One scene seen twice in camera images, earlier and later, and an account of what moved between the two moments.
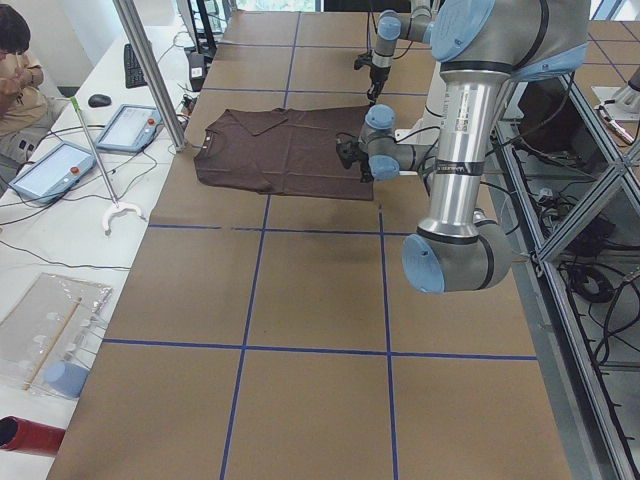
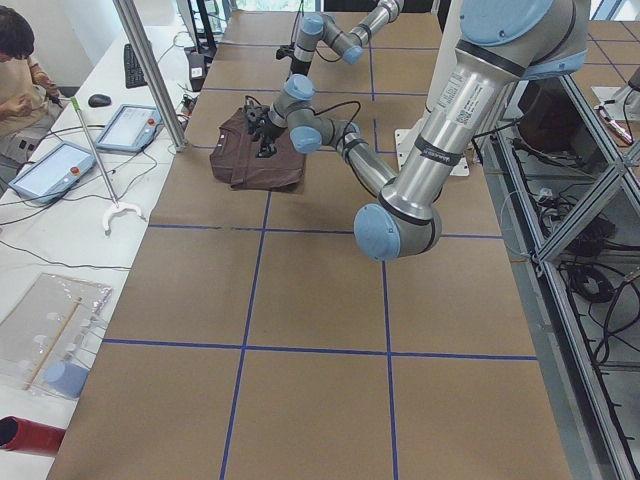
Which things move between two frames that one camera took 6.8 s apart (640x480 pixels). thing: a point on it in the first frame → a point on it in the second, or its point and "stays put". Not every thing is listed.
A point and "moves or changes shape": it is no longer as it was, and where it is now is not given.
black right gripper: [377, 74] → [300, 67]
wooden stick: [51, 345] stays put
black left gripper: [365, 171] → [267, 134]
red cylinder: [24, 436] stays put
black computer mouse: [99, 100] stays put
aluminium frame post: [130, 15] stays put
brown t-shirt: [283, 152] moves or changes shape
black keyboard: [134, 74] stays put
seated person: [26, 114] stays put
